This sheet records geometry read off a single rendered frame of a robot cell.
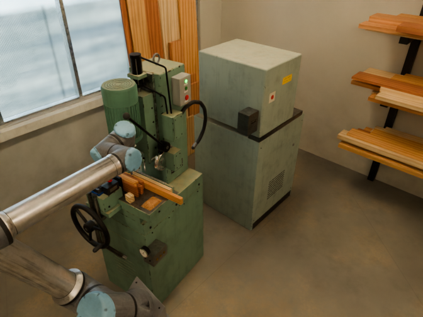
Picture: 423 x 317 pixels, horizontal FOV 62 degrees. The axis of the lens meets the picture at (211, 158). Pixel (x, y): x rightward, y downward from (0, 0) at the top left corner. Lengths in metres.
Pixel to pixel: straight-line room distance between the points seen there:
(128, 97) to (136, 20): 1.64
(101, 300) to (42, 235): 1.86
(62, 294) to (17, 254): 0.28
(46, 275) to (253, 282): 1.62
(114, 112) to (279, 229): 1.85
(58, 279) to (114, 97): 0.83
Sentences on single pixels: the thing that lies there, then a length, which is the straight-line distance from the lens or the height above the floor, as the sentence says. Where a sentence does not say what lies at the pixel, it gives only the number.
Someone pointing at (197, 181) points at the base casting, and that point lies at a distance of 2.29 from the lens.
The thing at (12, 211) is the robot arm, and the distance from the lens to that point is 1.23.
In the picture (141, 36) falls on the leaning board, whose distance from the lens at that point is 3.38.
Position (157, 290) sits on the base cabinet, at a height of 0.18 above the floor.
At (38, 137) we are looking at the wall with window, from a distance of 3.27.
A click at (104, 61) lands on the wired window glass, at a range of 3.47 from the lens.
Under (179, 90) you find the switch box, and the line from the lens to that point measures 1.94.
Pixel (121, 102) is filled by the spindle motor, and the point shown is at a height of 1.45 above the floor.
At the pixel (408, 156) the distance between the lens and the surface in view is 3.25.
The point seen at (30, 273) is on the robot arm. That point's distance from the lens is 1.47.
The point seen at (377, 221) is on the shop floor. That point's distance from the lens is 3.46.
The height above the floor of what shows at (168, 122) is 1.26.
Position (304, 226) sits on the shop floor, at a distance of 3.19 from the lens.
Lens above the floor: 2.17
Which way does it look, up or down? 34 degrees down
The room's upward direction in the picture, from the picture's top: 1 degrees clockwise
